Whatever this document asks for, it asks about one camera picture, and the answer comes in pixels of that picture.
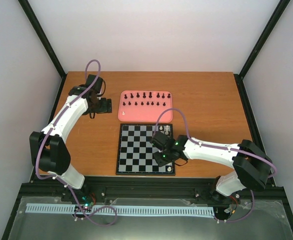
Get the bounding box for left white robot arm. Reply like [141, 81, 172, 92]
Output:
[29, 74, 112, 202]

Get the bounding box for purple cable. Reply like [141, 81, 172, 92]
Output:
[155, 108, 278, 224]
[35, 59, 118, 227]

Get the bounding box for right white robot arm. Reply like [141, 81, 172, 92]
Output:
[149, 131, 276, 204]

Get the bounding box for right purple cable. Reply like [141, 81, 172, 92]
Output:
[155, 108, 278, 224]

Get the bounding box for pink plastic tray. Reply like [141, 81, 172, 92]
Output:
[118, 90, 173, 123]

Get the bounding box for black aluminium frame rail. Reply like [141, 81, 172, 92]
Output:
[18, 174, 287, 203]

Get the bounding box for black white chessboard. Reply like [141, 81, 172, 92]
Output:
[115, 123, 176, 176]

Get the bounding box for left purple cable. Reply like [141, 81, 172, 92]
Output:
[35, 59, 118, 227]

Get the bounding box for light blue slotted cable duct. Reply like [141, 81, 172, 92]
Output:
[25, 203, 215, 218]

